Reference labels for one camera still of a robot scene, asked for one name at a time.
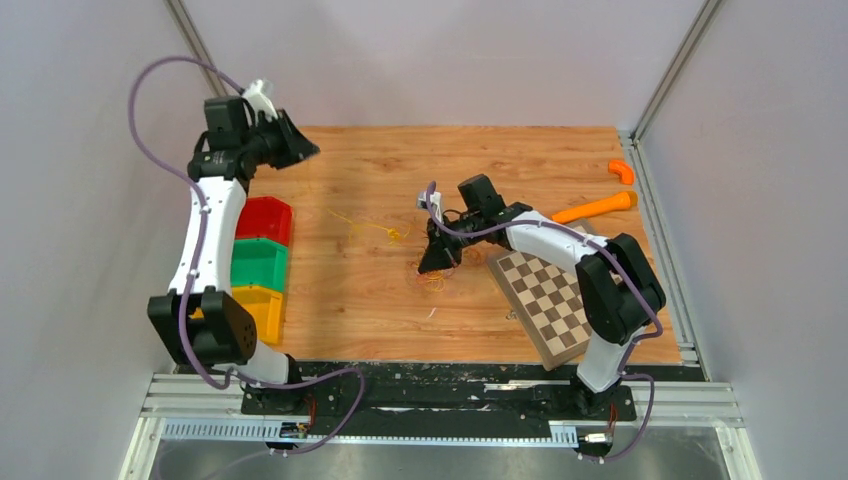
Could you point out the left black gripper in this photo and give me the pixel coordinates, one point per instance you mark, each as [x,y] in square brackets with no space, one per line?
[295,146]

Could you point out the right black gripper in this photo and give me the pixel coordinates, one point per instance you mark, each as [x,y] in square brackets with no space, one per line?
[437,254]

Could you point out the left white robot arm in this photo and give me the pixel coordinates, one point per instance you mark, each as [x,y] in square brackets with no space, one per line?
[225,159]

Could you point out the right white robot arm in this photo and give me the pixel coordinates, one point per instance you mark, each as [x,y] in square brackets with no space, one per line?
[619,289]

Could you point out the red plastic bin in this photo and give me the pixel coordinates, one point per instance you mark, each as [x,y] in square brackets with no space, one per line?
[266,217]

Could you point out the wooden chessboard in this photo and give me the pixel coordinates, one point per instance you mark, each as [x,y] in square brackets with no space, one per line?
[546,300]

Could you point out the green plastic bin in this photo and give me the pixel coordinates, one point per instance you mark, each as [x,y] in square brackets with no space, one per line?
[259,262]

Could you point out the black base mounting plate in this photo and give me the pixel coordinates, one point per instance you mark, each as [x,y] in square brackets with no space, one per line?
[448,400]

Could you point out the yellow plastic bin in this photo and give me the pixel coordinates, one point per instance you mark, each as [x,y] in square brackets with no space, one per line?
[266,307]

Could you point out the orange plastic carrot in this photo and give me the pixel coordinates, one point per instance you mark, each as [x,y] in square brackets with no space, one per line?
[621,201]

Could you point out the orange curved pipe piece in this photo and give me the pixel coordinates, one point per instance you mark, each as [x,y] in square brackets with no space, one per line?
[622,171]

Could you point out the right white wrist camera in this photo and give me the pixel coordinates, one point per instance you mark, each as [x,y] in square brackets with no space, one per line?
[429,201]

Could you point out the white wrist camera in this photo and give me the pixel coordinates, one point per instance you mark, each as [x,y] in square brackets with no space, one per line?
[257,95]
[429,201]

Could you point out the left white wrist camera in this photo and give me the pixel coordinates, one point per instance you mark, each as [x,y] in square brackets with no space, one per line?
[257,95]

